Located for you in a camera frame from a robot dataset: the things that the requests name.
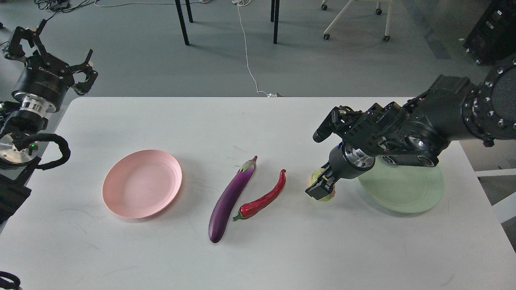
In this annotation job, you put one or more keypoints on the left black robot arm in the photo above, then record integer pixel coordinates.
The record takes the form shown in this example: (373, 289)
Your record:
(24, 141)

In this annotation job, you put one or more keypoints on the light green plate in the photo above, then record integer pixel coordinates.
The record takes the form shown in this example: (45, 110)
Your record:
(404, 189)

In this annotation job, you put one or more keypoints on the purple eggplant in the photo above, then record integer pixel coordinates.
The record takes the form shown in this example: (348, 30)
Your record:
(226, 202)

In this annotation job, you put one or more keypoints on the black equipment cabinet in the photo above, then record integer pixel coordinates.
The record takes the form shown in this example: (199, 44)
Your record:
(493, 37)

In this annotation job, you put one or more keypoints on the pink plate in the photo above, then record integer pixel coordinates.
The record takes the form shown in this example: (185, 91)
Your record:
(142, 184)

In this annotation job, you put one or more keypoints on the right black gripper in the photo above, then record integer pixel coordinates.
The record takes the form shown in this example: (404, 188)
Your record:
(344, 162)

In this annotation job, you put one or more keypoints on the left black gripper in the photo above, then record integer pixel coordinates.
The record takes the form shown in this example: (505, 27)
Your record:
(40, 84)

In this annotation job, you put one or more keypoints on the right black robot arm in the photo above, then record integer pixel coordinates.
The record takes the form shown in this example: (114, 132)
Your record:
(414, 134)

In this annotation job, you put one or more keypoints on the red chili pepper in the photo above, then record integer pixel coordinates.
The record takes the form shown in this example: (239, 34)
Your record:
(250, 209)

